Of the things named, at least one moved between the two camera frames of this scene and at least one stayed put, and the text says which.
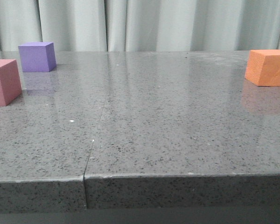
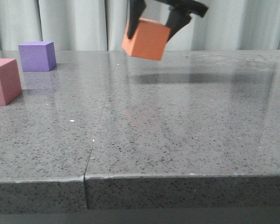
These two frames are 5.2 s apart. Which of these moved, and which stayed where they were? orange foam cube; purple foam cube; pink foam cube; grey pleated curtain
Moved: orange foam cube
Stayed: purple foam cube; pink foam cube; grey pleated curtain
